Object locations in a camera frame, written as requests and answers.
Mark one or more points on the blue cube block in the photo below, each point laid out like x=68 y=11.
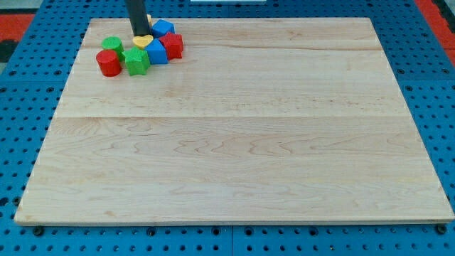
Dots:
x=156 y=53

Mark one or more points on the large light wooden board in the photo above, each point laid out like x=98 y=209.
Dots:
x=263 y=121

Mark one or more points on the red star block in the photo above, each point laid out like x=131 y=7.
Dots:
x=173 y=44

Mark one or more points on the green star block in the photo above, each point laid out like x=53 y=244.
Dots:
x=136 y=61

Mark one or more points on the blue pentagon block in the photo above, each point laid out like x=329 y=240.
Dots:
x=161 y=28

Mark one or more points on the yellow heart block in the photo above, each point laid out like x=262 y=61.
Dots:
x=142 y=41

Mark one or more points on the yellow block behind rod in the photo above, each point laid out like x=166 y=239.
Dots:
x=149 y=19

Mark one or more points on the red cylinder block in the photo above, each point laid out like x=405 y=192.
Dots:
x=109 y=63

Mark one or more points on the green cylinder block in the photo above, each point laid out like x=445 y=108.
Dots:
x=114 y=43

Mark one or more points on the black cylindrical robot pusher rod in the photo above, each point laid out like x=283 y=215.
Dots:
x=138 y=17

